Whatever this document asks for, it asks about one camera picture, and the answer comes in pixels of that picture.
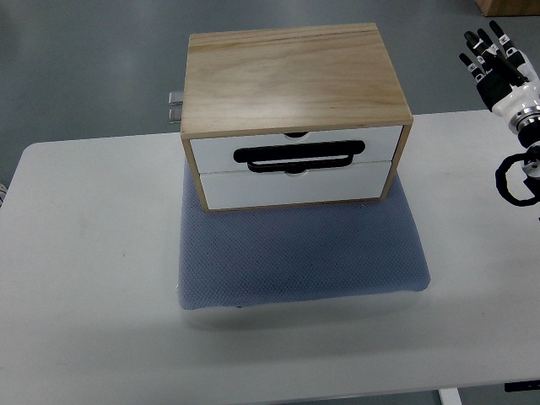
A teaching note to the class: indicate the black table control panel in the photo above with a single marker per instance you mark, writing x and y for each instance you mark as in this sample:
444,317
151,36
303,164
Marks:
522,386

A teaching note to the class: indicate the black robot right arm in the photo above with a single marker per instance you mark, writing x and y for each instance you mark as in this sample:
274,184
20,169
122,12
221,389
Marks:
525,125

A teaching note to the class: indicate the white drawer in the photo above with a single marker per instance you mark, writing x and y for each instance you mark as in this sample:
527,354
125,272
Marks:
246,189
215,155

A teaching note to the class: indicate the black drawer handle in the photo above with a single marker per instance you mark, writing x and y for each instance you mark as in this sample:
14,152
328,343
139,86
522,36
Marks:
297,158

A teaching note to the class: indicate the wooden drawer cabinet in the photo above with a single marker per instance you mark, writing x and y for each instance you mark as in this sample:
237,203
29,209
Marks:
291,81

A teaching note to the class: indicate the grey metal bracket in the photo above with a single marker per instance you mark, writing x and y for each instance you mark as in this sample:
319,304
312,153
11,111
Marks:
175,113
176,97

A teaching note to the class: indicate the grey metal bracket lower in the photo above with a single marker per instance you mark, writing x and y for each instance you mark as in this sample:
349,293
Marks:
175,113

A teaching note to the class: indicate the white table leg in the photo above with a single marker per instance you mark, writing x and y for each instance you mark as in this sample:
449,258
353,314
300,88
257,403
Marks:
449,396

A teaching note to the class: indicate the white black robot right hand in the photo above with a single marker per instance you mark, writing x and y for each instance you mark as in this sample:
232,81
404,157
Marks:
506,80

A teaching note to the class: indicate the grey metal bracket upper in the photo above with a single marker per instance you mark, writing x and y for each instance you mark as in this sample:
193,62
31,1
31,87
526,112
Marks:
176,97

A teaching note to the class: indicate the blue grey mesh cushion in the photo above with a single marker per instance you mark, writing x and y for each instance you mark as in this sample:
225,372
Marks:
280,255

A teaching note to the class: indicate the cardboard box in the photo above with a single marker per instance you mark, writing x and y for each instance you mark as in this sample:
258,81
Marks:
508,8

